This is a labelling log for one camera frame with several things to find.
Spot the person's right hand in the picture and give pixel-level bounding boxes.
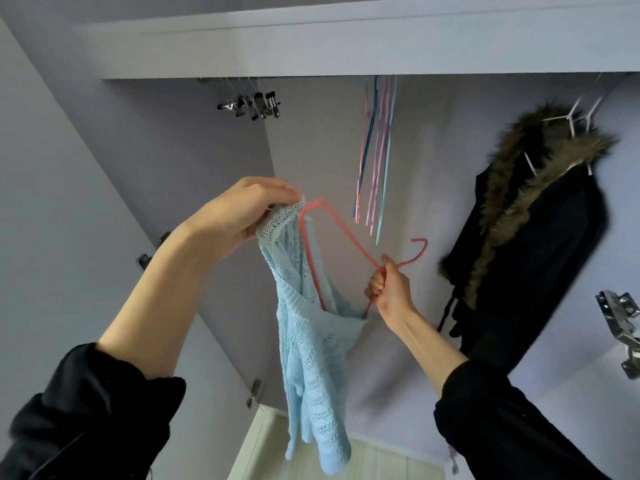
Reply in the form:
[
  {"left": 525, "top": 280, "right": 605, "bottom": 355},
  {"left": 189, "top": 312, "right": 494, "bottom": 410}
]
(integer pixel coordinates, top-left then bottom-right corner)
[{"left": 364, "top": 255, "right": 421, "bottom": 331}]

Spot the person's left hand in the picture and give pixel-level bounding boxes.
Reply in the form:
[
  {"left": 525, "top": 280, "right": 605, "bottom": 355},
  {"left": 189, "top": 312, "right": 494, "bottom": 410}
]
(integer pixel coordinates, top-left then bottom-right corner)
[{"left": 180, "top": 175, "right": 304, "bottom": 264}]

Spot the pink wire hanger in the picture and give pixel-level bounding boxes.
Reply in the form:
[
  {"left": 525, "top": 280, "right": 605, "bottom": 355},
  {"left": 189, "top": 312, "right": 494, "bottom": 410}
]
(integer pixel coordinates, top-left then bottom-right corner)
[{"left": 297, "top": 197, "right": 429, "bottom": 321}]

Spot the light blue knit sweater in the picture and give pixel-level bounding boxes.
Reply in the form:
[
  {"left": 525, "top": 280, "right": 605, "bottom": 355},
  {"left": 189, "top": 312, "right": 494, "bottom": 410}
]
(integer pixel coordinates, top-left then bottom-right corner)
[{"left": 255, "top": 203, "right": 369, "bottom": 476}]

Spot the black fur-trimmed jacket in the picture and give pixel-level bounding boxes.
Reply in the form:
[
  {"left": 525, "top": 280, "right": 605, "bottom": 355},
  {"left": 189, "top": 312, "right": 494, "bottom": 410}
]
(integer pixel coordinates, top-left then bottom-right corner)
[{"left": 438, "top": 103, "right": 619, "bottom": 374}]

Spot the light grey wardrobe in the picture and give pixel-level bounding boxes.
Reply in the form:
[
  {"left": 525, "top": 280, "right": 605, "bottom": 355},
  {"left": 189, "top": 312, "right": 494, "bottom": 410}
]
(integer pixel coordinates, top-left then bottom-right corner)
[{"left": 0, "top": 0, "right": 640, "bottom": 480}]

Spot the person's right forearm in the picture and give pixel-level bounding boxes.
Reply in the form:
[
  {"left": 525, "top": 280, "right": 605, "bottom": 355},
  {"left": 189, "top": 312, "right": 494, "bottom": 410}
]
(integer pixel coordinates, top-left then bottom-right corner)
[{"left": 395, "top": 307, "right": 611, "bottom": 480}]

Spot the grey wardrobe shelf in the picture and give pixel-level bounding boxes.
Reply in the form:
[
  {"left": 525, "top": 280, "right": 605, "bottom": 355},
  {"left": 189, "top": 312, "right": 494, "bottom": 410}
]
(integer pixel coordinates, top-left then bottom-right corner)
[{"left": 75, "top": 0, "right": 640, "bottom": 81}]

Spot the cluster of metal clips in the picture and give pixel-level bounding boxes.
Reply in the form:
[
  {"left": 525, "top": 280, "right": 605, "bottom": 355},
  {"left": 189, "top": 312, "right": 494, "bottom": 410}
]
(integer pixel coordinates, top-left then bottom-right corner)
[{"left": 217, "top": 89, "right": 283, "bottom": 123}]

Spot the bunch of pastel hangers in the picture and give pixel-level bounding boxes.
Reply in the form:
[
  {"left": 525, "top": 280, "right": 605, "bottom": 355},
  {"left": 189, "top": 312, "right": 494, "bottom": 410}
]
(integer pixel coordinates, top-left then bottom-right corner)
[{"left": 353, "top": 75, "right": 399, "bottom": 246}]

